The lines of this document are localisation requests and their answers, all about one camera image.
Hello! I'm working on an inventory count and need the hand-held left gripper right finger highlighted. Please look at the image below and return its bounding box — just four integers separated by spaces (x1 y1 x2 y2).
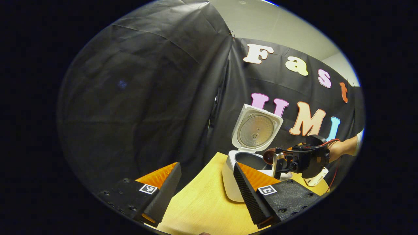
233 162 322 229

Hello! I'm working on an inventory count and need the red gripper cable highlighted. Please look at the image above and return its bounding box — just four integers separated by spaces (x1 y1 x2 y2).
305 139 341 193

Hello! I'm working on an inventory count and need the black backdrop cloth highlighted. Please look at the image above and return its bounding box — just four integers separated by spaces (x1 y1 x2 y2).
57 0 365 196

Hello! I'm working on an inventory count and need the brown wooden spoon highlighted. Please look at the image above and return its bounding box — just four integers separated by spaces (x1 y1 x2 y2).
263 148 277 165

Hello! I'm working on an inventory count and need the person's white shirt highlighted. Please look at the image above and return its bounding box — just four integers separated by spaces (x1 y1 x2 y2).
356 130 364 156

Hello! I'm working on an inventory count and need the white toaster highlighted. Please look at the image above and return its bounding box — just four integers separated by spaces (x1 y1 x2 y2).
302 166 329 187

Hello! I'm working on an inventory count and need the white rice cooker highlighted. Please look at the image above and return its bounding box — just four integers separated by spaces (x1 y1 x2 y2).
222 104 293 203

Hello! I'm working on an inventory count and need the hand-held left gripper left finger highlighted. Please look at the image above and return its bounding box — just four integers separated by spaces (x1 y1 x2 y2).
98 162 182 228

